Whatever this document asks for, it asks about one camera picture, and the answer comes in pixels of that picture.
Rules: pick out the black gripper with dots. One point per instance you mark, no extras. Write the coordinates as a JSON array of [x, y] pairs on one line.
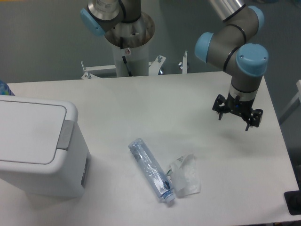
[[240, 108]]

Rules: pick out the black device at table edge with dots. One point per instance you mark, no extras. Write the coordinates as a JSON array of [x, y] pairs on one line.
[[293, 201]]

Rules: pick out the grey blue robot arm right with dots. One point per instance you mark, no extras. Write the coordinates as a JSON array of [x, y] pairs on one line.
[[231, 51]]

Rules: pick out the white bracket frame right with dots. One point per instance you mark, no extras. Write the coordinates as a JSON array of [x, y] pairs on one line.
[[161, 66]]

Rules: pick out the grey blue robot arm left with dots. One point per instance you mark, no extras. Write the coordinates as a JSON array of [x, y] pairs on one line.
[[99, 16]]

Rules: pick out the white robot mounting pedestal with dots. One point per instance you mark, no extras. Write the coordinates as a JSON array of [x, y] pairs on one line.
[[130, 46]]

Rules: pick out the white bracket frame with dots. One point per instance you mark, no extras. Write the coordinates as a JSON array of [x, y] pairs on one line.
[[107, 71], [161, 66]]

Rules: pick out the blue patterned object at left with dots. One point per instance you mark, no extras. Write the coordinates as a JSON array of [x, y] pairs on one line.
[[5, 90]]

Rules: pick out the white trash can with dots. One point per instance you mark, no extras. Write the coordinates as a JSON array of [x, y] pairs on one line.
[[42, 149]]

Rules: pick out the clear plastic water bottle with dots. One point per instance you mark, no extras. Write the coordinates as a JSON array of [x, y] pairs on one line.
[[152, 171]]

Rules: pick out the white bracket frame left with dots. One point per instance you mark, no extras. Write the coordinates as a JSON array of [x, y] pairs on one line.
[[107, 71]]

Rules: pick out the white frame at right edge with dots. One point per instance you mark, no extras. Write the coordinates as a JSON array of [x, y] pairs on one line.
[[293, 104]]

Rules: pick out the crumpled clear plastic bag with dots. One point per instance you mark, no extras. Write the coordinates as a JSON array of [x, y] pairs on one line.
[[184, 176]]

